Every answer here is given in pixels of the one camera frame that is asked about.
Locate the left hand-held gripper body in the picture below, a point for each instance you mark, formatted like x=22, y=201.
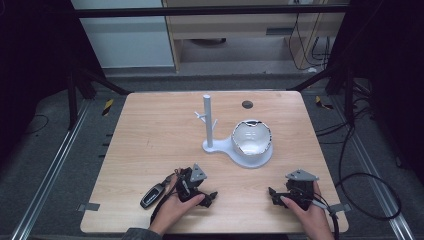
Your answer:
x=188, y=183

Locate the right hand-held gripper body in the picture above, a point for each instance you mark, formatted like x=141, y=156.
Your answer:
x=300, y=190

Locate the black car key fob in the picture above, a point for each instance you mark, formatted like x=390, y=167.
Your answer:
x=152, y=196

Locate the person's left hand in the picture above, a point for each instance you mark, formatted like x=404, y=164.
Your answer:
x=173, y=210

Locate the person's right hand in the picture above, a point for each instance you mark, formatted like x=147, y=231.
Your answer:
x=311, y=220

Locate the grey tape piece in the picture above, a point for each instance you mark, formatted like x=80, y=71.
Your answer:
x=88, y=207
x=340, y=208

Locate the white key stand with tray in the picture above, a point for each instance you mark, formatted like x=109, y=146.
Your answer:
x=209, y=133

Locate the white bowl with silver rim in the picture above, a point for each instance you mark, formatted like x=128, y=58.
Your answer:
x=251, y=140

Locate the yellow black floor tape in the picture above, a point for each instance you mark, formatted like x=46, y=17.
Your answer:
x=107, y=107
x=322, y=103

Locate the grey round table grommet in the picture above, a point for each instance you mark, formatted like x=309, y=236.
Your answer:
x=247, y=104

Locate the black metal stand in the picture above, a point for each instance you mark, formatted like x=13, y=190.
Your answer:
x=348, y=96
x=71, y=100

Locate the white cabinet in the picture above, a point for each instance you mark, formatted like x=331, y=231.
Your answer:
x=126, y=43

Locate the black curtain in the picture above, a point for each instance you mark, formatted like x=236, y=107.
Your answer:
x=30, y=66
x=393, y=66

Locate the light wooden desk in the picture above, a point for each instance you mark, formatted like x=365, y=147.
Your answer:
x=233, y=26

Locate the aluminium floor rail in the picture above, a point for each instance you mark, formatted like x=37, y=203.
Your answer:
x=50, y=170
x=376, y=180

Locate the black horizontal frame bar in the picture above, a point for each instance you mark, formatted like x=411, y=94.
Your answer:
x=206, y=11

